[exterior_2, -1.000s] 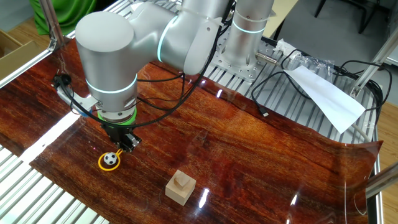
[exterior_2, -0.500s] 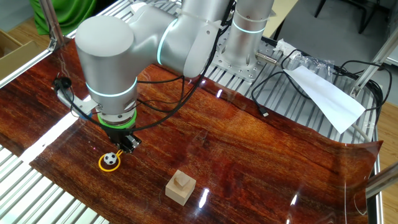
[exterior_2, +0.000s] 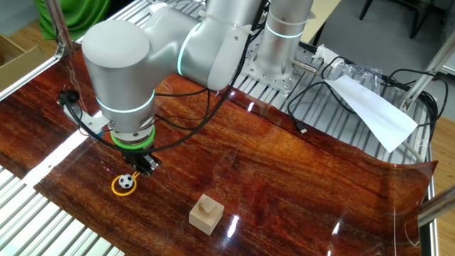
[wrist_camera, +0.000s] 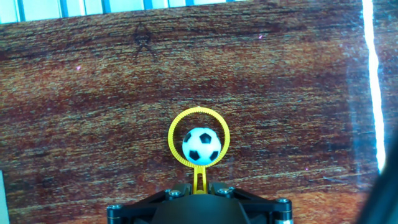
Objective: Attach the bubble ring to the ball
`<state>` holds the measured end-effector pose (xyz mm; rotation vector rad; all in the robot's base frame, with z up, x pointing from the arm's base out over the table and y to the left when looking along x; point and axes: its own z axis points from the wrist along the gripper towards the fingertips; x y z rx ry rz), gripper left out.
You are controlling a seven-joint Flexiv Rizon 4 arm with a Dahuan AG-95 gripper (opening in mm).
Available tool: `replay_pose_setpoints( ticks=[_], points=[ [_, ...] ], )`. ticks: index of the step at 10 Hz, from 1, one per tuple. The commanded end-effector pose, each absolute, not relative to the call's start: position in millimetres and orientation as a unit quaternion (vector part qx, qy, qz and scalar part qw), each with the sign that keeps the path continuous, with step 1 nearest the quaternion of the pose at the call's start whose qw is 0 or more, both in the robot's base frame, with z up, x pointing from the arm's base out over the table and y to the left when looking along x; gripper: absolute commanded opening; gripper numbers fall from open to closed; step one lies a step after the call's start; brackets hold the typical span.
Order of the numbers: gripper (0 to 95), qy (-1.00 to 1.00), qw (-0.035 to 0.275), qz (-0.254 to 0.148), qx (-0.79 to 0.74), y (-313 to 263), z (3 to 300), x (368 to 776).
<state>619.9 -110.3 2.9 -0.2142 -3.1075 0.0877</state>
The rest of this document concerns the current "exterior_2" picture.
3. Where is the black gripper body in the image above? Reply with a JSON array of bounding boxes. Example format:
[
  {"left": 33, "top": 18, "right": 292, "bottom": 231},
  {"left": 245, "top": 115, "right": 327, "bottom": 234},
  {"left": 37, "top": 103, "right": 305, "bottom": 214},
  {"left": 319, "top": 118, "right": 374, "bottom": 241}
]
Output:
[{"left": 121, "top": 144, "right": 154, "bottom": 164}]

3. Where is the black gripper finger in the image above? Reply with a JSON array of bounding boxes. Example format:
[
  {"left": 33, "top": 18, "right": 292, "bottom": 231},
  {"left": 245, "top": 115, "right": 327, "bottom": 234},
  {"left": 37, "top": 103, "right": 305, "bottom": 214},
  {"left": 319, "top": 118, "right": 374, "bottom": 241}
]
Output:
[
  {"left": 129, "top": 162, "right": 147, "bottom": 176},
  {"left": 143, "top": 155, "right": 161, "bottom": 176}
]

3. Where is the small soccer ball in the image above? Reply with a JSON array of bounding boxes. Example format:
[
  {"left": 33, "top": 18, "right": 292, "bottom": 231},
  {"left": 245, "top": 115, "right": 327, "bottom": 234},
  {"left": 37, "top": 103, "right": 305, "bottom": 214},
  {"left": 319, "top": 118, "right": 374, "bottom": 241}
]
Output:
[{"left": 118, "top": 174, "right": 135, "bottom": 190}]

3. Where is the yellow bubble ring wand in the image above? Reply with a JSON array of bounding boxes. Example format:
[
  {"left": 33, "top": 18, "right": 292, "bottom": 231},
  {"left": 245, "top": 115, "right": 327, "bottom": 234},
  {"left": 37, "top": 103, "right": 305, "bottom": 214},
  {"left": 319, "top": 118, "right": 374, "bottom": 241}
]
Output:
[{"left": 110, "top": 171, "right": 141, "bottom": 197}]

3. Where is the small wooden cube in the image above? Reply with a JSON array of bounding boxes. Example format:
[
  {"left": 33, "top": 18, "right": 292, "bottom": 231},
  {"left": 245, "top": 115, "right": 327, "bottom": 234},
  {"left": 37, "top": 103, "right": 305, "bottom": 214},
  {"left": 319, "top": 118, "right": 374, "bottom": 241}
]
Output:
[{"left": 198, "top": 198, "right": 218, "bottom": 218}]

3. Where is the large wooden cube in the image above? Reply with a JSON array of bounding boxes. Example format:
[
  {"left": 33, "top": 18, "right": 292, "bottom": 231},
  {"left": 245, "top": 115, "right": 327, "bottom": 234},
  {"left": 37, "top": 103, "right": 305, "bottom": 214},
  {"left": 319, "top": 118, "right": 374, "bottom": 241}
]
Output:
[{"left": 188, "top": 193, "right": 225, "bottom": 236}]

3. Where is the glossy wood-grain mat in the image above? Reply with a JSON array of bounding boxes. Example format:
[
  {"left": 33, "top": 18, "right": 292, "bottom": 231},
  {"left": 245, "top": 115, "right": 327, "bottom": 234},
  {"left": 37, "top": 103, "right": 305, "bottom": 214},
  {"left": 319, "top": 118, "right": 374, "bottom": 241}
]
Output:
[{"left": 0, "top": 24, "right": 438, "bottom": 256}]

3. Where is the cardboard box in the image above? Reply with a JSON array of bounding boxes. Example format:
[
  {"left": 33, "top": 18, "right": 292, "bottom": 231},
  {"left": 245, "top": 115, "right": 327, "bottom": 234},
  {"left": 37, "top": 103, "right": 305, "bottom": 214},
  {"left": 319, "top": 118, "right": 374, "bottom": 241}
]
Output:
[{"left": 0, "top": 33, "right": 50, "bottom": 93}]

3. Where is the green cloth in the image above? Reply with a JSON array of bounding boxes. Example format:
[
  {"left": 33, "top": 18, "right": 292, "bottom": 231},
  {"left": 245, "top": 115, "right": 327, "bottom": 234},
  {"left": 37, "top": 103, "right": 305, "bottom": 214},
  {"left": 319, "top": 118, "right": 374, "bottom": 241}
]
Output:
[{"left": 33, "top": 0, "right": 113, "bottom": 42}]

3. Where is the white tissue wad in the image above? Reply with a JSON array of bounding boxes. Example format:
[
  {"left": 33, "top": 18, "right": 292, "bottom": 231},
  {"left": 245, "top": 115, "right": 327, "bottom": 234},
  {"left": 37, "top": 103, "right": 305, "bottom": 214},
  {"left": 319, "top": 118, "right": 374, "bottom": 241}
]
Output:
[{"left": 312, "top": 44, "right": 341, "bottom": 65}]

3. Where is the clear plastic bag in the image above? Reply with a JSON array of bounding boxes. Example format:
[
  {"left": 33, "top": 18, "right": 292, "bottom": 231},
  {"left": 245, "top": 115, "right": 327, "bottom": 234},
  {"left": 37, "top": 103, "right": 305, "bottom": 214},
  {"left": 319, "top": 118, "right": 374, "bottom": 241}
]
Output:
[{"left": 321, "top": 58, "right": 383, "bottom": 93}]

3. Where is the white paper sheet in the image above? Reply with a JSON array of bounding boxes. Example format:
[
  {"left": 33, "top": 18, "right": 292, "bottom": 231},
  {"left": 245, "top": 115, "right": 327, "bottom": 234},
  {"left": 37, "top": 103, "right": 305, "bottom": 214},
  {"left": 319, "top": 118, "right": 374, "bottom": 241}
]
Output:
[{"left": 325, "top": 75, "right": 419, "bottom": 154}]

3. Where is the black chair base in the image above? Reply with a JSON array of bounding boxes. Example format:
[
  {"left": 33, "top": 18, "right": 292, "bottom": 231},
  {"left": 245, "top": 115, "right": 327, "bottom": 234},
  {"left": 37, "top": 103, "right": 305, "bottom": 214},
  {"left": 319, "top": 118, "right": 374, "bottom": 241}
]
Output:
[{"left": 358, "top": 0, "right": 449, "bottom": 40}]

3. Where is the green flange ring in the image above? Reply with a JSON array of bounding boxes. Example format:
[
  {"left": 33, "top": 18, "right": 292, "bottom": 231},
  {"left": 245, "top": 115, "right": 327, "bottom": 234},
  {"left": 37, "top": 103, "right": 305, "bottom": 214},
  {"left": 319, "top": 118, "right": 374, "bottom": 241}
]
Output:
[{"left": 109, "top": 126, "right": 156, "bottom": 150}]

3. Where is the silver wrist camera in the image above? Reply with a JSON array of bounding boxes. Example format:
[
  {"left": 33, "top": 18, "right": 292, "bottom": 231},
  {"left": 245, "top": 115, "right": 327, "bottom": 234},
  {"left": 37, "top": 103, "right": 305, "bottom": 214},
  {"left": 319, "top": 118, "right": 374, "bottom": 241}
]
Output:
[{"left": 63, "top": 105, "right": 111, "bottom": 139}]

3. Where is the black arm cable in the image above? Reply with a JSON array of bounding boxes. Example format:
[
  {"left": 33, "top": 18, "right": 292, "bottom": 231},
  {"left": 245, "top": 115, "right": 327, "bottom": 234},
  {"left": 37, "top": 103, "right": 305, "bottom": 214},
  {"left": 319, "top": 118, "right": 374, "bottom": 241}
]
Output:
[{"left": 58, "top": 0, "right": 269, "bottom": 154}]

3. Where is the aluminium frame post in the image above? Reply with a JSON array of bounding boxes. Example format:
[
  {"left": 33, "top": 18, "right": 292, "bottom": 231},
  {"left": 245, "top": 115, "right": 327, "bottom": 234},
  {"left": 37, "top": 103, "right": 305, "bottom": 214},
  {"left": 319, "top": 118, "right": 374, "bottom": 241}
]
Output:
[
  {"left": 44, "top": 0, "right": 77, "bottom": 60},
  {"left": 417, "top": 184, "right": 455, "bottom": 228},
  {"left": 400, "top": 37, "right": 455, "bottom": 113}
]

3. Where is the black USB cable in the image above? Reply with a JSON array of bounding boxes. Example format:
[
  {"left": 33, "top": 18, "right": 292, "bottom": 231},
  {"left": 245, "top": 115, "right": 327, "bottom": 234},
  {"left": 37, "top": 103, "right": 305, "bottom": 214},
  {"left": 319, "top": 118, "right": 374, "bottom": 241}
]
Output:
[{"left": 286, "top": 80, "right": 356, "bottom": 135}]

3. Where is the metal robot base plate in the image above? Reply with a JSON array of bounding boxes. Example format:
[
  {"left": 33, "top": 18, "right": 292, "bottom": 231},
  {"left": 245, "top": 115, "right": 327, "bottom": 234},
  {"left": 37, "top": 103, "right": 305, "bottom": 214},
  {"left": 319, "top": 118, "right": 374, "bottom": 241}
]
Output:
[{"left": 234, "top": 31, "right": 323, "bottom": 95}]

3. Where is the metal cable connector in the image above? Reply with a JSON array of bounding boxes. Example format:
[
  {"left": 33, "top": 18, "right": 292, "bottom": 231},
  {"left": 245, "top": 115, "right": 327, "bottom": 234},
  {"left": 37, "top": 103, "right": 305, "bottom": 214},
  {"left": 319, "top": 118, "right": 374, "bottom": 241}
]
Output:
[{"left": 291, "top": 58, "right": 321, "bottom": 75}]

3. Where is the black cable bundle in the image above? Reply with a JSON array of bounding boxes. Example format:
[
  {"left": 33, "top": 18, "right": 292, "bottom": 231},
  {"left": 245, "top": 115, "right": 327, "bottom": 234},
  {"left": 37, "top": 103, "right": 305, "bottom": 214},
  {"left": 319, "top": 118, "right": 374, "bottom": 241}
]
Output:
[{"left": 382, "top": 67, "right": 449, "bottom": 143}]

